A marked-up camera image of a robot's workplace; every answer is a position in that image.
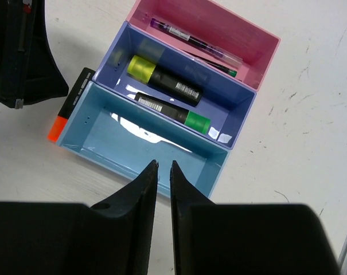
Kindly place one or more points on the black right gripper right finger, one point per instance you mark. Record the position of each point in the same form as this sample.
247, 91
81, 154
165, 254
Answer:
211, 238

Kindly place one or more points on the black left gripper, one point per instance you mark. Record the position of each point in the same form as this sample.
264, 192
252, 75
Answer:
44, 80

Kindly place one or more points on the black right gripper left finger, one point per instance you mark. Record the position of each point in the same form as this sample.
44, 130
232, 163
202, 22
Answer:
111, 237

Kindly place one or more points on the orange cap black highlighter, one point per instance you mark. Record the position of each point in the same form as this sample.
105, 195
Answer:
69, 104

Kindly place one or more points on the yellow cap black highlighter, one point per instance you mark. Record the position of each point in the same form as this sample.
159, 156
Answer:
164, 80

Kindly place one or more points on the green cap black highlighter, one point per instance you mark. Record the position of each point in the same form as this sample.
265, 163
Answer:
184, 116

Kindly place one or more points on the purple ink refill pen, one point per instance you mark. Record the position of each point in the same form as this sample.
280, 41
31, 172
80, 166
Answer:
214, 51

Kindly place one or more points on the green ink refill pen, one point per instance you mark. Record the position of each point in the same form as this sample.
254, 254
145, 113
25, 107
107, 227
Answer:
224, 68

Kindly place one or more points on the light blue plastic bin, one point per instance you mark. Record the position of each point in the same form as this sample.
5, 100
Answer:
124, 137

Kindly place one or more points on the purple-blue plastic bin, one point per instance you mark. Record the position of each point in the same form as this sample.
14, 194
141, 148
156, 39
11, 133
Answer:
225, 101

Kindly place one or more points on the pink plastic bin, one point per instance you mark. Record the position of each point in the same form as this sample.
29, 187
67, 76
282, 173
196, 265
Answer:
215, 25

